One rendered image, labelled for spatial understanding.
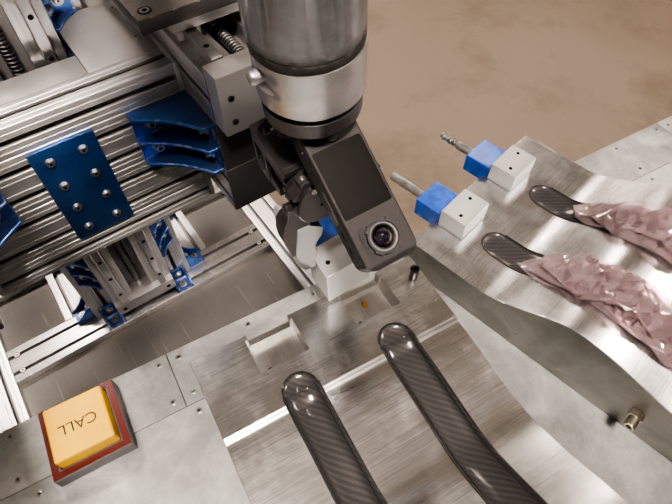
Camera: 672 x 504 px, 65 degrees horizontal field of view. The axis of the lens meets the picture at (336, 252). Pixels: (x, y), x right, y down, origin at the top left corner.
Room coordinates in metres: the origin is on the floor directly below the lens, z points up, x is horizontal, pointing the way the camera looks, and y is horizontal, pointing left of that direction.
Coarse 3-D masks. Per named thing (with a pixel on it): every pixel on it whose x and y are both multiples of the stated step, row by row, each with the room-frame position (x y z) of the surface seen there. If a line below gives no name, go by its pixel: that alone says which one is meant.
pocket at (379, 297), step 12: (360, 288) 0.30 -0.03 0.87; (372, 288) 0.31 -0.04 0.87; (384, 288) 0.30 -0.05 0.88; (348, 300) 0.29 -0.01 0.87; (360, 300) 0.30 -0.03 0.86; (372, 300) 0.30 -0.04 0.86; (384, 300) 0.30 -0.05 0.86; (396, 300) 0.28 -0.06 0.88; (360, 312) 0.28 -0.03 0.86; (372, 312) 0.28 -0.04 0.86
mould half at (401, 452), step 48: (432, 288) 0.30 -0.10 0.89; (336, 336) 0.24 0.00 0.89; (432, 336) 0.24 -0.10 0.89; (240, 384) 0.19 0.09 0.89; (336, 384) 0.19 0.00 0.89; (384, 384) 0.19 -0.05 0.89; (480, 384) 0.19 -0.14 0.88; (240, 432) 0.14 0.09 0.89; (288, 432) 0.14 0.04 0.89; (384, 432) 0.14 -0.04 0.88; (432, 432) 0.14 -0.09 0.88; (528, 432) 0.14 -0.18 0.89; (240, 480) 0.10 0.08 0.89; (288, 480) 0.10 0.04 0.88; (384, 480) 0.10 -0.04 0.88; (432, 480) 0.10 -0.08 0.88; (528, 480) 0.10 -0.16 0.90; (576, 480) 0.10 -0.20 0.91
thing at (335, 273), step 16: (320, 240) 0.32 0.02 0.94; (336, 240) 0.31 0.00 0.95; (320, 256) 0.29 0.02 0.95; (336, 256) 0.29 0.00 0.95; (320, 272) 0.28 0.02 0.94; (336, 272) 0.28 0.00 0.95; (352, 272) 0.29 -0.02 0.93; (368, 272) 0.30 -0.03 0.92; (320, 288) 0.29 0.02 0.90; (336, 288) 0.28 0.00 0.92
